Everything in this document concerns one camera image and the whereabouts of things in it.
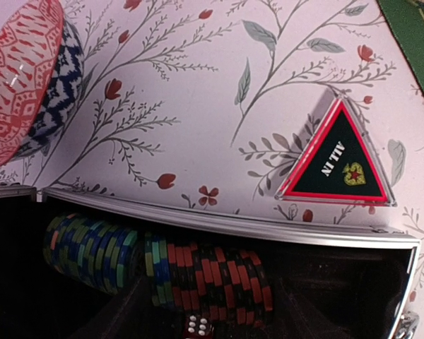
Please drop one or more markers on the red black poker chip stack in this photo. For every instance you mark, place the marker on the red black poker chip stack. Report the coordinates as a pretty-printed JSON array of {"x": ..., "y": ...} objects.
[{"x": 227, "y": 285}]

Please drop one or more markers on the white floral tablecloth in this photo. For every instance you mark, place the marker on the white floral tablecloth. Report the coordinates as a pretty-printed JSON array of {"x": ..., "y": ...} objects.
[{"x": 209, "y": 102}]

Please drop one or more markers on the red white dice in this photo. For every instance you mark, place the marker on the red white dice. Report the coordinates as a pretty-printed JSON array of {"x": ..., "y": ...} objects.
[{"x": 198, "y": 327}]

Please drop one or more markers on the rear poker chip stack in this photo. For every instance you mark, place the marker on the rear poker chip stack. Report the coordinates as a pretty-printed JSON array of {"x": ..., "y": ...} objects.
[{"x": 100, "y": 254}]

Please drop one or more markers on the green round poker mat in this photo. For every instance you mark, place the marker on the green round poker mat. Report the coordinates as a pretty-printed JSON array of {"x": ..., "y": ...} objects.
[{"x": 406, "y": 22}]

